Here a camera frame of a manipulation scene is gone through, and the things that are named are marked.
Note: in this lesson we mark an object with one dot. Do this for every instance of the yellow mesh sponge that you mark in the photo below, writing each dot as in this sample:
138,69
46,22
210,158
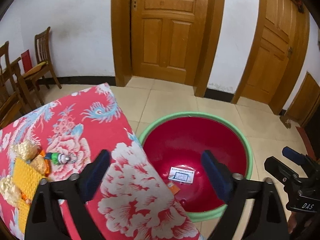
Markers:
25,180

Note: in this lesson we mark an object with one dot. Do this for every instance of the orange peel pieces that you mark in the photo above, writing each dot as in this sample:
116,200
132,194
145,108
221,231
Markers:
42,153

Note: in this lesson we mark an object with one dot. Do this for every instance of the wooden door with latch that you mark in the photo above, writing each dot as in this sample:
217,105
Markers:
272,42

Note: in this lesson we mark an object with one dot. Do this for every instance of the cream wrapper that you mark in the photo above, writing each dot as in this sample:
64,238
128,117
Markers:
10,190

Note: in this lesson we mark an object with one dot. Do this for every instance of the plain narrow wooden door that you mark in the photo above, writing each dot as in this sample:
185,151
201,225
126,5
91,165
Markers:
306,100

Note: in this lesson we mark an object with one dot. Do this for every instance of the wooden chair with cushion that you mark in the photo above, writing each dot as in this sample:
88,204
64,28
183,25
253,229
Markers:
42,45

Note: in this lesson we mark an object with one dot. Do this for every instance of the red board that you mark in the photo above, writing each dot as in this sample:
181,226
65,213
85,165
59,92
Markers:
26,61

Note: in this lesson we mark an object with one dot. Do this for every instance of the white medicine box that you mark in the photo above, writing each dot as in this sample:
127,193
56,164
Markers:
181,175

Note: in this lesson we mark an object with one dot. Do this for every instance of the red basin with green rim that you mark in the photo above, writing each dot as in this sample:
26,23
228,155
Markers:
190,140

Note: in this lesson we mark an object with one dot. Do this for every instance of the red floral tablecloth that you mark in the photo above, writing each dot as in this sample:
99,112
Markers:
130,175

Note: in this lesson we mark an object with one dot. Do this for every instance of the wooden dining table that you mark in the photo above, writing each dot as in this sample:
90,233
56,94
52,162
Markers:
15,62

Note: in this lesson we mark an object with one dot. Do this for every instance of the yellow seat cushion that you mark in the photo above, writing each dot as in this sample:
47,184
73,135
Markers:
36,67

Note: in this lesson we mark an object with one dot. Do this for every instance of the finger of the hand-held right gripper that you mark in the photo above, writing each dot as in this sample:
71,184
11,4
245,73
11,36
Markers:
280,170
291,153

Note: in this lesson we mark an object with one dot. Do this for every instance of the wooden door with lock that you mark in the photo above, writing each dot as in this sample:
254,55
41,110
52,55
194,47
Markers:
170,30

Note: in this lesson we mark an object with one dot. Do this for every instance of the green white small bottle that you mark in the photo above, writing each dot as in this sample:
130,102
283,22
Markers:
56,158

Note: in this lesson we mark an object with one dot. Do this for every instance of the person's right hand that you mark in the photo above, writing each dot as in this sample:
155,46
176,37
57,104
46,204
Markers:
295,221

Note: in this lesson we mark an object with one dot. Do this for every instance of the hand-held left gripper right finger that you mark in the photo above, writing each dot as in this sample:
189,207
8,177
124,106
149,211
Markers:
212,170

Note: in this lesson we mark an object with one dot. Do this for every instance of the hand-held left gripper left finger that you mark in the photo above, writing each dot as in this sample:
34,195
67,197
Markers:
98,170

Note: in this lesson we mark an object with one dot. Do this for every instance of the small orange packet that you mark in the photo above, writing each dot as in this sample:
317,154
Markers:
173,187

